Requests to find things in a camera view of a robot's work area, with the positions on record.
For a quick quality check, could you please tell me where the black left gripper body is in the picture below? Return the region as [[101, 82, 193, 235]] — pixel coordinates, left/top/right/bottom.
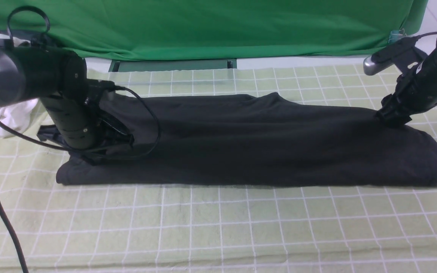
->
[[84, 80, 135, 155]]

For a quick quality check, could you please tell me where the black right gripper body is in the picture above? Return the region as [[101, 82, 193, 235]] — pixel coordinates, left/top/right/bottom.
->
[[376, 64, 437, 127]]

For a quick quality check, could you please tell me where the dark gray long-sleeved shirt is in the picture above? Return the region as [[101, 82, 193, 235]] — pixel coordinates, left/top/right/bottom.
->
[[56, 92, 437, 188]]

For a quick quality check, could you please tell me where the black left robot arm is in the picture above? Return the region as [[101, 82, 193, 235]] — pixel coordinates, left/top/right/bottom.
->
[[0, 47, 134, 157]]

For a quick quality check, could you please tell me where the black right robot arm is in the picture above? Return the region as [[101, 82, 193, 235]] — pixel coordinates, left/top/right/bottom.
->
[[364, 33, 437, 127]]

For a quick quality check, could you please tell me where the crumpled white shirt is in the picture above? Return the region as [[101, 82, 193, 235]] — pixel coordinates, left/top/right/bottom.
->
[[0, 33, 39, 133]]

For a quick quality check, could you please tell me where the teal binder clip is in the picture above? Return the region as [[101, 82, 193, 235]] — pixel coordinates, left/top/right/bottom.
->
[[387, 29, 405, 44]]

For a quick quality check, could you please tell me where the green backdrop cloth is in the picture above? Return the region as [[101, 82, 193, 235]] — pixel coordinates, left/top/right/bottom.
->
[[0, 0, 427, 61]]

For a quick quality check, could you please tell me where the light green checkered tablecloth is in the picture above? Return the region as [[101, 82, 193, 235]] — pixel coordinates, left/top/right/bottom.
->
[[0, 63, 437, 273]]

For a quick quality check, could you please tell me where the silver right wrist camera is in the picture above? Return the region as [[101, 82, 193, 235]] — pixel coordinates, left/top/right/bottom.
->
[[363, 37, 427, 76]]

